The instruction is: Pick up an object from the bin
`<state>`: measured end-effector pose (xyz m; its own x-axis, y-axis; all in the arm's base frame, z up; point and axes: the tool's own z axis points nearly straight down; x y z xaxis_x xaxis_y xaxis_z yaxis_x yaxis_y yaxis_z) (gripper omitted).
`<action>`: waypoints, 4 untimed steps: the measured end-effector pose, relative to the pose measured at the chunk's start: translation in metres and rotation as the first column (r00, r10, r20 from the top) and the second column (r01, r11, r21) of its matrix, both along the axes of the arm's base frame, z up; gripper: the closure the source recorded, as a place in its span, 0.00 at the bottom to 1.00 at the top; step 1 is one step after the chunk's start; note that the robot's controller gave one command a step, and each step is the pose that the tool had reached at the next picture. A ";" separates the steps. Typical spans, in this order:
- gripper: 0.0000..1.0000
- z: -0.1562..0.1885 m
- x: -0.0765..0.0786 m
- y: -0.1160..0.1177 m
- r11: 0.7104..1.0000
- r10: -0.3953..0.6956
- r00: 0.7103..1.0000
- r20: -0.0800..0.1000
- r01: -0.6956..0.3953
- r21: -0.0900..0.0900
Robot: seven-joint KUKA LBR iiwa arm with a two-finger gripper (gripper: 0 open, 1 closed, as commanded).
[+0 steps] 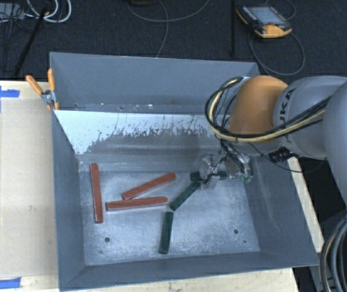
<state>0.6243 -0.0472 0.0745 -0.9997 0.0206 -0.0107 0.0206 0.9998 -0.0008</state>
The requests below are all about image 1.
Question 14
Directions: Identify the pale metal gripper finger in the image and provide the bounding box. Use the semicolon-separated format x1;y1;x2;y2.
199;155;220;177
201;175;221;191

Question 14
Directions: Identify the dark green flat block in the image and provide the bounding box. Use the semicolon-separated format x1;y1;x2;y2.
169;179;201;212
158;210;174;255

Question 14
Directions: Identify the red-brown flat block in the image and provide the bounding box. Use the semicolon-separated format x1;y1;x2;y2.
105;195;169;212
121;172;177;201
89;162;105;224

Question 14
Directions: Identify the grey metal bin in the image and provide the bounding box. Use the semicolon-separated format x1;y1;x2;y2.
49;51;320;291

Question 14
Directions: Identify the pale wood flat board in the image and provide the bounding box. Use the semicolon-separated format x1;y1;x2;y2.
0;97;59;280

